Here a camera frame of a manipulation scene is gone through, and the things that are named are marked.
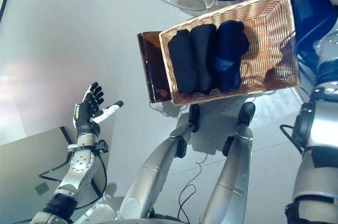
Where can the black white robot left hand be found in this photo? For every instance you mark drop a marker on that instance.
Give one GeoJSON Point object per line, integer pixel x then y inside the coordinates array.
{"type": "Point", "coordinates": [85, 114]}

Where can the navy black garment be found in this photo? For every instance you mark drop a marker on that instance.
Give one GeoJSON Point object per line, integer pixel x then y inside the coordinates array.
{"type": "Point", "coordinates": [182, 63]}

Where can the charcoal garment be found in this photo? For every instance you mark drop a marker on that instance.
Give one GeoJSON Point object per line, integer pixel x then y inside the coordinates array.
{"type": "Point", "coordinates": [204, 57]}

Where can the blue garment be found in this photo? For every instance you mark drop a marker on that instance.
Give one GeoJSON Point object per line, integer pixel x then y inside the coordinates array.
{"type": "Point", "coordinates": [229, 57]}

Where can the dark brown wooden stool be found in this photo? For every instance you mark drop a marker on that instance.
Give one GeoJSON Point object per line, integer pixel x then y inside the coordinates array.
{"type": "Point", "coordinates": [153, 70]}

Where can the silver robot left leg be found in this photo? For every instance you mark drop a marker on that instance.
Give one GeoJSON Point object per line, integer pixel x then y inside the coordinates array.
{"type": "Point", "coordinates": [155, 171]}

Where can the silver robot leg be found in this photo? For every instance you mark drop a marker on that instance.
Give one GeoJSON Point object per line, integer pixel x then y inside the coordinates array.
{"type": "Point", "coordinates": [155, 171]}
{"type": "Point", "coordinates": [232, 176]}

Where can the silver robot torso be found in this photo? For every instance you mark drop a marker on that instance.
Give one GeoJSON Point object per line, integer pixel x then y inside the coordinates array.
{"type": "Point", "coordinates": [105, 213]}

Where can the robot legs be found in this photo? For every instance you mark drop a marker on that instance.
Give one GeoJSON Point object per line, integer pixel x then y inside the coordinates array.
{"type": "Point", "coordinates": [185, 195]}

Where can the silver robot right leg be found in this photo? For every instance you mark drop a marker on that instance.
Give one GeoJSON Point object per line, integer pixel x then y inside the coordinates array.
{"type": "Point", "coordinates": [232, 176]}

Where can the large shallow wicker basket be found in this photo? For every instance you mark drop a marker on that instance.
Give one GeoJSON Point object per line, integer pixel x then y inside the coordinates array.
{"type": "Point", "coordinates": [266, 36]}

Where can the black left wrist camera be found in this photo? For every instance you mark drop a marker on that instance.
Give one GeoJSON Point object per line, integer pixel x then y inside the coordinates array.
{"type": "Point", "coordinates": [102, 147]}

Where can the grey wall outlet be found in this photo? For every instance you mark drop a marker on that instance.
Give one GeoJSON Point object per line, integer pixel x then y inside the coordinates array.
{"type": "Point", "coordinates": [42, 188]}

